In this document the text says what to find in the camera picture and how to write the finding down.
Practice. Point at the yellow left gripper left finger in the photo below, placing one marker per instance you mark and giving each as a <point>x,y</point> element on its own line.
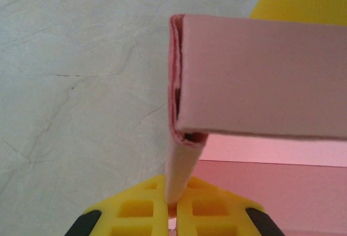
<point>160,219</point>

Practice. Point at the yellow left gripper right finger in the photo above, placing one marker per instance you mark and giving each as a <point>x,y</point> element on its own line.
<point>184,219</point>

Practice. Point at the pink paper box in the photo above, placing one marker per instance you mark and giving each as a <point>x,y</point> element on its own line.
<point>244,70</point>

